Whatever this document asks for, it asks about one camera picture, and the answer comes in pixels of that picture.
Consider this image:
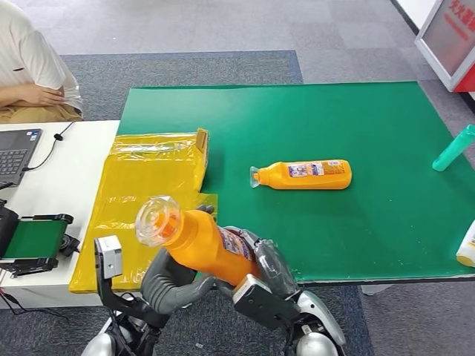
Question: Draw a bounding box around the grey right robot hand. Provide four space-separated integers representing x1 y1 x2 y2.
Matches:
218 225 298 300

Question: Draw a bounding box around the orange bottle with clear cap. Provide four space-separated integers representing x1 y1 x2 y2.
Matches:
249 159 353 191
134 195 264 287

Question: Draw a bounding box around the grey laptop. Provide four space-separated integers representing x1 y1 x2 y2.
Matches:
0 128 43 190

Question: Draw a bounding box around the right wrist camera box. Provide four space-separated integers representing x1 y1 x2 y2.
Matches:
233 274 302 332

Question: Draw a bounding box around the thin black laptop cable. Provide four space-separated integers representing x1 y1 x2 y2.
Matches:
22 121 77 173

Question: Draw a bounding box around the white and yellow bottle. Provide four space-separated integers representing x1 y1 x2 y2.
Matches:
455 221 475 268

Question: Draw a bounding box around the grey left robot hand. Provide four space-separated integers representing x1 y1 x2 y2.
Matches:
140 247 217 317

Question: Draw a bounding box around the white and red sign stand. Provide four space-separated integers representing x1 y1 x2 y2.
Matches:
415 0 475 93

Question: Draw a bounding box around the teal green bottle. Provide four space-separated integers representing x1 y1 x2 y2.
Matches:
432 124 475 173

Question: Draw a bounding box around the green table mat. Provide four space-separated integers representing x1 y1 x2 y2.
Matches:
116 81 475 285

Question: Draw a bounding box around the person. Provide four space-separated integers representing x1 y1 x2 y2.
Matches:
0 0 84 124

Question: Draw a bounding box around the yellow plastic wrapped box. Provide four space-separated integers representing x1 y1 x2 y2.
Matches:
68 128 219 294

